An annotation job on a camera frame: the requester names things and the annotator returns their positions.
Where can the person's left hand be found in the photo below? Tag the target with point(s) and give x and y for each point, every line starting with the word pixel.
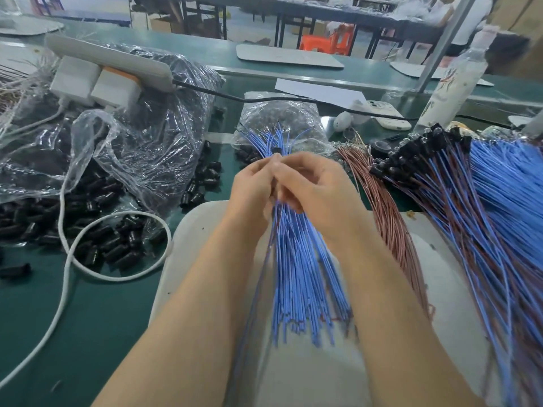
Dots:
pixel 253 195

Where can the person's right hand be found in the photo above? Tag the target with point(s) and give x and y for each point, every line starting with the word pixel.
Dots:
pixel 322 195

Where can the pile of black plastic caps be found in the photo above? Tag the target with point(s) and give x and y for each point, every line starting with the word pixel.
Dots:
pixel 25 226

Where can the person's left forearm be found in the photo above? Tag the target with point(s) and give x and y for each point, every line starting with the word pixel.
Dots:
pixel 178 343

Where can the person's right forearm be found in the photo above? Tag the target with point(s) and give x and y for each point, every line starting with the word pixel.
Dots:
pixel 407 339

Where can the white computer mouse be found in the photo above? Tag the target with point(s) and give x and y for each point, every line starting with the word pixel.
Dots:
pixel 343 121

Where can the white work board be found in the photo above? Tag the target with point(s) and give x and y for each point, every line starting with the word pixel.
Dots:
pixel 195 250

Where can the small clear plastic bag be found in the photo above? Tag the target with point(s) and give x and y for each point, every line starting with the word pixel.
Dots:
pixel 280 118

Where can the white flat device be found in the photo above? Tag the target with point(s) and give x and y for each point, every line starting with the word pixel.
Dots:
pixel 386 114

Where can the white paper sheet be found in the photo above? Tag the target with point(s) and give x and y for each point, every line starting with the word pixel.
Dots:
pixel 318 91

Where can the large clear plastic bag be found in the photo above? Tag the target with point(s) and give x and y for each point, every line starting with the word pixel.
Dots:
pixel 161 123

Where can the white flat tray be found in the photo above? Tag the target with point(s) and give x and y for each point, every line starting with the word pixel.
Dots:
pixel 30 25
pixel 407 70
pixel 290 56

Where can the orange plastic stool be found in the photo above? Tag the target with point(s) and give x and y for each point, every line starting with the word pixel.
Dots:
pixel 329 40

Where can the white orange charger adapter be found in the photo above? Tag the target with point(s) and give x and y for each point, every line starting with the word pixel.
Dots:
pixel 116 87

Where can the white spray bottle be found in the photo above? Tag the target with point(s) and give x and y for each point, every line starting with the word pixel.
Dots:
pixel 454 80

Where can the white power strip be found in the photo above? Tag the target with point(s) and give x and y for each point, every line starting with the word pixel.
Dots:
pixel 110 61

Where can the blue table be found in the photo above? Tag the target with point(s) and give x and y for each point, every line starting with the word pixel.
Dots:
pixel 81 6

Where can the cardboard boxes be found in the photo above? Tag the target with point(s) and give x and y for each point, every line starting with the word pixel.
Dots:
pixel 521 23

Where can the long black-frame table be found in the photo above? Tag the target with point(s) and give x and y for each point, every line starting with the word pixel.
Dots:
pixel 280 6

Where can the slanted metal frame post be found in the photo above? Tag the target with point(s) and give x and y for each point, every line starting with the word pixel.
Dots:
pixel 447 38

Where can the short metal frame post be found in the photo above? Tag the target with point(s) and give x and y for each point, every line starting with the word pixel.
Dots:
pixel 534 124

